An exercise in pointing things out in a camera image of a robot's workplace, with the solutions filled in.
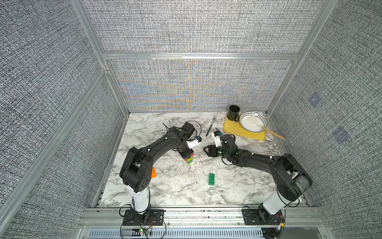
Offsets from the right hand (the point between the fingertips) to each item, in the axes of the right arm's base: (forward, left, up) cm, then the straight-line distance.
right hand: (206, 144), depth 90 cm
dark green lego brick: (-19, -2, -7) cm, 20 cm away
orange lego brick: (-15, +31, -8) cm, 36 cm away
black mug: (+29, -22, -3) cm, 36 cm away
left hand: (-6, +10, 0) cm, 12 cm away
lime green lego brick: (-8, +10, -3) cm, 13 cm away
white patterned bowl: (+23, -37, -8) cm, 44 cm away
